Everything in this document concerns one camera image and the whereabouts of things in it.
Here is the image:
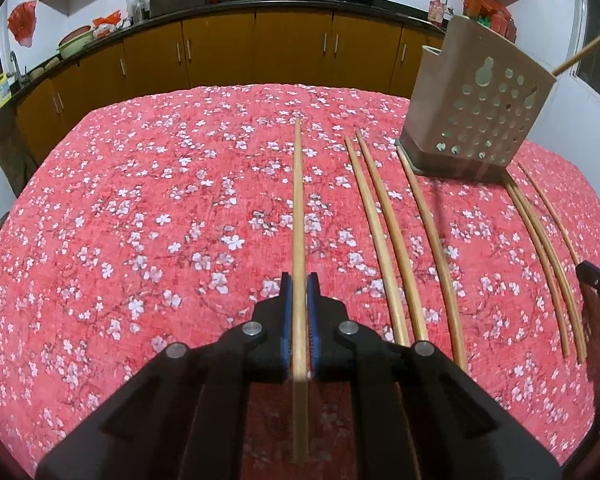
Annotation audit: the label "wooden lower kitchen cabinets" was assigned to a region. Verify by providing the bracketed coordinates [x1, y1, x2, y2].
[12, 10, 448, 166]

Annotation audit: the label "orange plastic bag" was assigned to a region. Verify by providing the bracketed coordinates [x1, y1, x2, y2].
[92, 10, 123, 38]

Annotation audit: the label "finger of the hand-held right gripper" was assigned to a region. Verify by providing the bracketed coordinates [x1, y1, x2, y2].
[576, 260, 600, 318]

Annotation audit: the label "clear plastic bag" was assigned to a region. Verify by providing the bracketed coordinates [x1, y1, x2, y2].
[126, 0, 153, 25]

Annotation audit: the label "beige perforated chopstick holder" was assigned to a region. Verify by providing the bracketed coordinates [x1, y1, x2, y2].
[396, 14, 558, 183]

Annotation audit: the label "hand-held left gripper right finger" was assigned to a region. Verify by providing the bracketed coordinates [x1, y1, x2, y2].
[307, 272, 563, 480]

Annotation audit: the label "green basin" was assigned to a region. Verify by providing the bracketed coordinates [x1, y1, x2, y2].
[56, 26, 95, 59]

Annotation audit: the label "red hanging plastic bag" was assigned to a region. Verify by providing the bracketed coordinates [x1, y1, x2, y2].
[7, 1, 38, 48]

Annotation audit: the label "metal faucet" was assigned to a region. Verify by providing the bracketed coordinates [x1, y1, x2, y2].
[10, 51, 28, 86]

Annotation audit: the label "red food packets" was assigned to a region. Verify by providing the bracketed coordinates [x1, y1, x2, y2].
[462, 0, 518, 43]

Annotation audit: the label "red floral tablecloth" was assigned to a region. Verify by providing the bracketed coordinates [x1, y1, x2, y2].
[0, 84, 600, 480]

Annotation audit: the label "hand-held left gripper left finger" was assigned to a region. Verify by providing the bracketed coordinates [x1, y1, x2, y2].
[35, 271, 293, 480]

